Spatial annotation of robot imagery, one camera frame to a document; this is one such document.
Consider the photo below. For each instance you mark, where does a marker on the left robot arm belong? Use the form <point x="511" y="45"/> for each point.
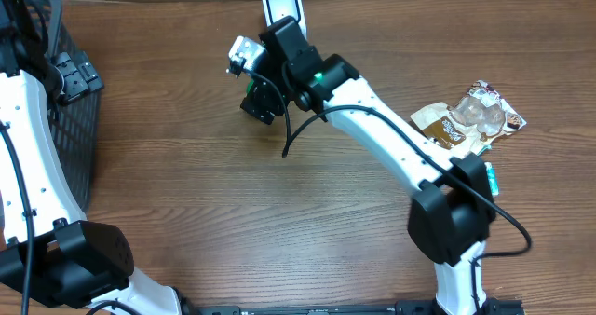
<point x="53" y="255"/>

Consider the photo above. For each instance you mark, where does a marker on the green round lid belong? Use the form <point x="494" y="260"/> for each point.
<point x="250" y="87"/>

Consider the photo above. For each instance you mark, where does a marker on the brown clear snack bag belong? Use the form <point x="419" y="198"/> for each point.
<point x="470" y="126"/>

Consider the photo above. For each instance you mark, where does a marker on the small teal white pack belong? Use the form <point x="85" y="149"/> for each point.
<point x="493" y="183"/>

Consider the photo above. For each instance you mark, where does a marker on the grey plastic mesh basket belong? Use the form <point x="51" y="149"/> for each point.
<point x="32" y="34"/>

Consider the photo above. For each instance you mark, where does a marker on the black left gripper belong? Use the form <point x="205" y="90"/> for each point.
<point x="82" y="73"/>

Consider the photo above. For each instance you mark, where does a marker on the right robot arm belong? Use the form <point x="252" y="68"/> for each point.
<point x="452" y="206"/>

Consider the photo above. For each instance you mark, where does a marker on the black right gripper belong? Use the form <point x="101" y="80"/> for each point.
<point x="265" y="105"/>

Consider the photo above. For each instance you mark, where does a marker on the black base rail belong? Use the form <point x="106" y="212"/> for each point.
<point x="410" y="307"/>

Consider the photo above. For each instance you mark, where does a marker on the white barcode scanner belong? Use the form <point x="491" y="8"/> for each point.
<point x="275" y="10"/>

